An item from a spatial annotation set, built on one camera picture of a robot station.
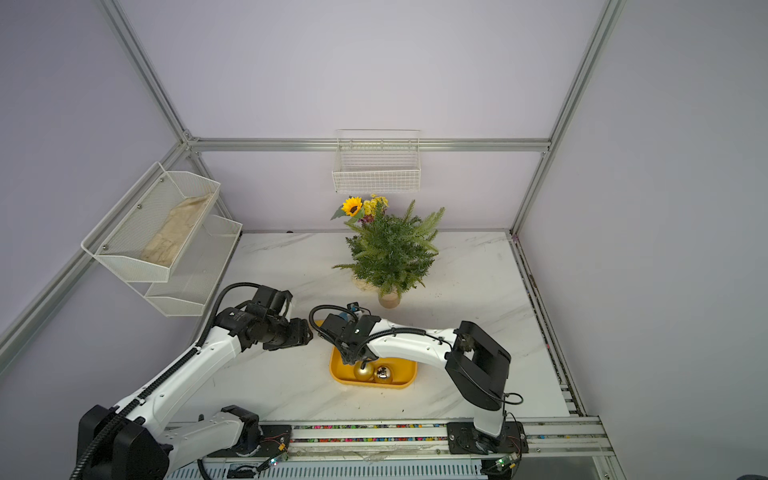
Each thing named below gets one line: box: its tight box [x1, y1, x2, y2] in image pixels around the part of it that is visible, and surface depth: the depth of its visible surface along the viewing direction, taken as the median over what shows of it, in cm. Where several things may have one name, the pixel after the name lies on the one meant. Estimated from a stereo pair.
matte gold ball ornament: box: [353, 360, 375, 381], surface depth 83 cm
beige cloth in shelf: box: [140, 193, 212, 266], surface depth 81 cm
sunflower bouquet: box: [330, 194, 389, 223], surface depth 95 cm
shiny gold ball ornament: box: [373, 364, 394, 383], surface depth 82 cm
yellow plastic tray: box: [330, 346, 418, 389], surface depth 83 cm
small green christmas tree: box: [332, 200, 445, 309], surface depth 78 cm
